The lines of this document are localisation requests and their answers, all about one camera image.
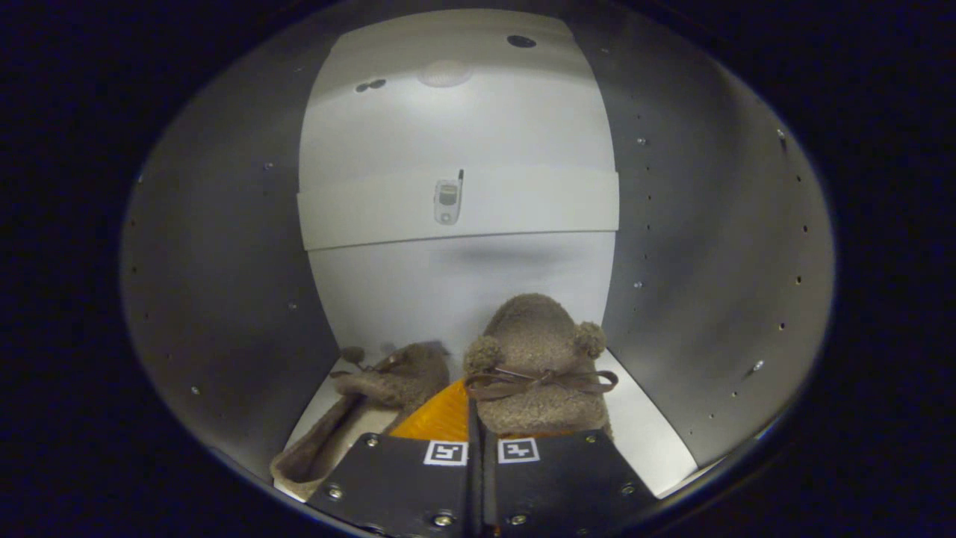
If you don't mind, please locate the grey shoe cabinet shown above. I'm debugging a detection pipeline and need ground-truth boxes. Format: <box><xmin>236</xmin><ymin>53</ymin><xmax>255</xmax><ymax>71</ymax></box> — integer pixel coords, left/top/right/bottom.
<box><xmin>119</xmin><ymin>7</ymin><xmax>837</xmax><ymax>518</ymax></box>

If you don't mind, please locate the brown fuzzy shoe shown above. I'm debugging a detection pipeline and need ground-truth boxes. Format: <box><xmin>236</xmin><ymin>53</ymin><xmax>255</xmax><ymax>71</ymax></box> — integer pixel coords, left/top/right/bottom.
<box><xmin>270</xmin><ymin>341</ymin><xmax>453</xmax><ymax>502</ymax></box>
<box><xmin>462</xmin><ymin>293</ymin><xmax>620</xmax><ymax>442</ymax></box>

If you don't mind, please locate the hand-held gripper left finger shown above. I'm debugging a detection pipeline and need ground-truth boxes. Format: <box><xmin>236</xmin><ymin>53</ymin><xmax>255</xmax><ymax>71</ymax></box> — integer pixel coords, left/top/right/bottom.
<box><xmin>308</xmin><ymin>377</ymin><xmax>479</xmax><ymax>538</ymax></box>

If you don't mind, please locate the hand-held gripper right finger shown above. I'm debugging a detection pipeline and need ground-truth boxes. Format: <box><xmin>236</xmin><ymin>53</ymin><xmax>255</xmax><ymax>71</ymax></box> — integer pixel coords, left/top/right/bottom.
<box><xmin>478</xmin><ymin>429</ymin><xmax>659</xmax><ymax>538</ymax></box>

